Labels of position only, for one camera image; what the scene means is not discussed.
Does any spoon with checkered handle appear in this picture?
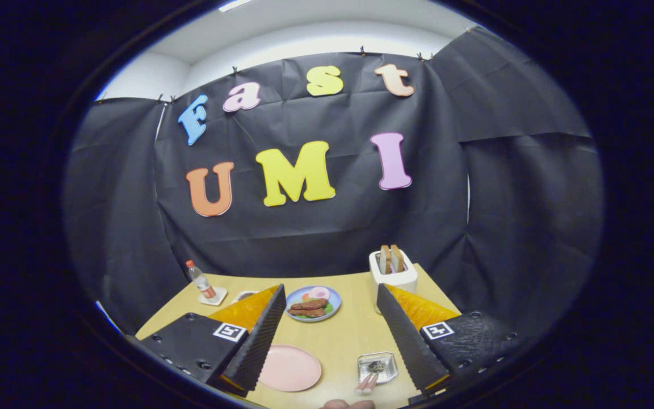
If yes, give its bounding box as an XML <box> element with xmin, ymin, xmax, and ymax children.
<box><xmin>355</xmin><ymin>360</ymin><xmax>388</xmax><ymax>393</ymax></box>

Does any metal mesh basket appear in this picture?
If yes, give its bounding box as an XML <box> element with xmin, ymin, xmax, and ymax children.
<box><xmin>357</xmin><ymin>352</ymin><xmax>399</xmax><ymax>385</ymax></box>

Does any fork with checkered handle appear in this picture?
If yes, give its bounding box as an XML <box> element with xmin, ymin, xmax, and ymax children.
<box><xmin>360</xmin><ymin>365</ymin><xmax>384</xmax><ymax>394</ymax></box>

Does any blue plate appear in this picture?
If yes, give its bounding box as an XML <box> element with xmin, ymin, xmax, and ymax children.
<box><xmin>286</xmin><ymin>286</ymin><xmax>342</xmax><ymax>323</ymax></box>

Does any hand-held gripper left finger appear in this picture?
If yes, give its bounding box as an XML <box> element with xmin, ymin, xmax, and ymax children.
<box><xmin>134</xmin><ymin>283</ymin><xmax>287</xmax><ymax>397</ymax></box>

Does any white square coaster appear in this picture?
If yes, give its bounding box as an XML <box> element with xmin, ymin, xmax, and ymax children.
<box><xmin>199</xmin><ymin>287</ymin><xmax>228</xmax><ymax>307</ymax></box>

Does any clear water bottle red cap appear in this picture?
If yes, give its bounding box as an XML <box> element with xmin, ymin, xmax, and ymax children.
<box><xmin>186</xmin><ymin>260</ymin><xmax>217</xmax><ymax>299</ymax></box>

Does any pink plate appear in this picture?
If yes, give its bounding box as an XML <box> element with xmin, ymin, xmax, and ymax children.
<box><xmin>257</xmin><ymin>345</ymin><xmax>322</xmax><ymax>393</ymax></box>

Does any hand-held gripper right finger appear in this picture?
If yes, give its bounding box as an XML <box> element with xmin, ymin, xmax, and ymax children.
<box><xmin>376</xmin><ymin>283</ymin><xmax>525</xmax><ymax>395</ymax></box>

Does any white toaster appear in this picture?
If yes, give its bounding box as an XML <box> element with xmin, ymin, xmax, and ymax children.
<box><xmin>369</xmin><ymin>250</ymin><xmax>418</xmax><ymax>313</ymax></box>

